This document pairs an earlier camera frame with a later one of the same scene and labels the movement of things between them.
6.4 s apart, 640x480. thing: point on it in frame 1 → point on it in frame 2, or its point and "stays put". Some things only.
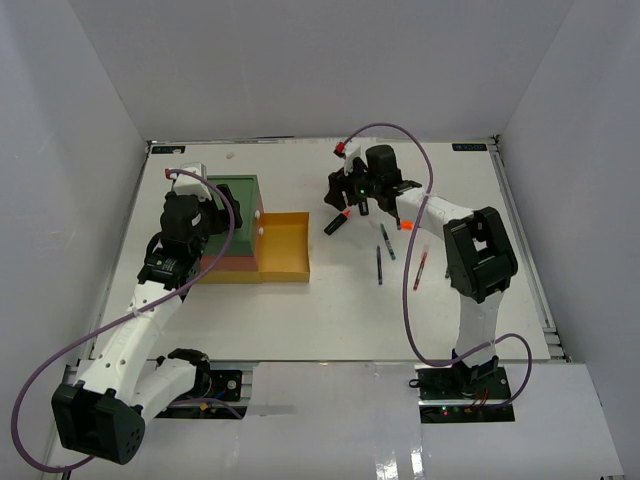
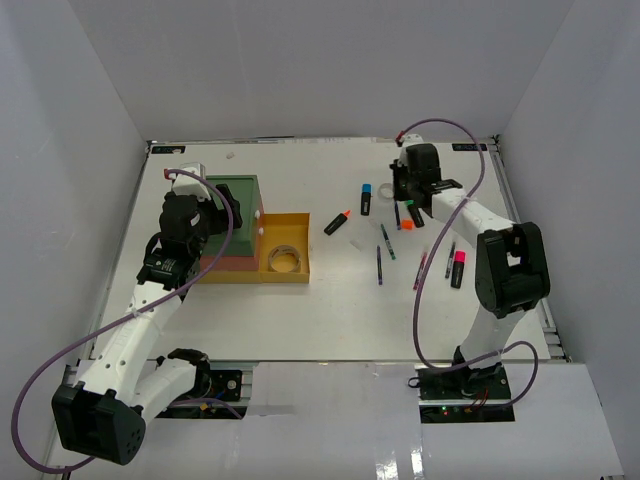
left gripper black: x=221 y=216 stays put
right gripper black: x=339 y=182 → x=397 y=172
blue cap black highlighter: x=363 y=206 stays put
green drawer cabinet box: x=241 y=262 stays put
